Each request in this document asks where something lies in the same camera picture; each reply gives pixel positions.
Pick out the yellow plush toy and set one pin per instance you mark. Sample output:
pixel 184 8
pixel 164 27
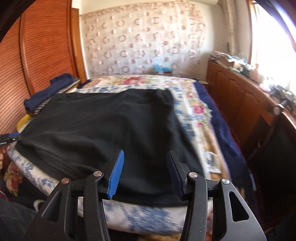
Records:
pixel 22 121

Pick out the wooden slatted wardrobe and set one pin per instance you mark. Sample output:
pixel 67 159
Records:
pixel 37 47

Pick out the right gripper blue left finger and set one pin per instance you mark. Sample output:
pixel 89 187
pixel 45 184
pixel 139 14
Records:
pixel 112 173

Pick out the black printed t-shirt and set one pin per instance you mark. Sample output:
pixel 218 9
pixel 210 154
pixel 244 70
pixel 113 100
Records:
pixel 76 134

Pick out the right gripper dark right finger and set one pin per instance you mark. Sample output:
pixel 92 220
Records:
pixel 178 173

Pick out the navy blue bed cover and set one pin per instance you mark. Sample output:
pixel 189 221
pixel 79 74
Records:
pixel 235 161

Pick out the folded navy garment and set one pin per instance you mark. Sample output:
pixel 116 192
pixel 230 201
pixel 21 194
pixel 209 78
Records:
pixel 56 84

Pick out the blue floral white sheet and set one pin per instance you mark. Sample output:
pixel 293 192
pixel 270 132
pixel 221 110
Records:
pixel 130 217

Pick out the blue item on box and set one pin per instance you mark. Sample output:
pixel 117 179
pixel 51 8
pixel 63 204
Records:
pixel 160 70

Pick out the beige window drape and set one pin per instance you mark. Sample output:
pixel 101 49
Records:
pixel 228 9

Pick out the floral bed blanket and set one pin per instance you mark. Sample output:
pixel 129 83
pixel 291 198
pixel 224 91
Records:
pixel 194 115

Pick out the wooden side cabinet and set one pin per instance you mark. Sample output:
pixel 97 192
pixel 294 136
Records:
pixel 250 113

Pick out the clutter pile on cabinet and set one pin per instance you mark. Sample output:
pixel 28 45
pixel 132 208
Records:
pixel 236 64

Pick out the sheer circle-pattern curtain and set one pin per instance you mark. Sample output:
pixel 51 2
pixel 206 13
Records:
pixel 132 38

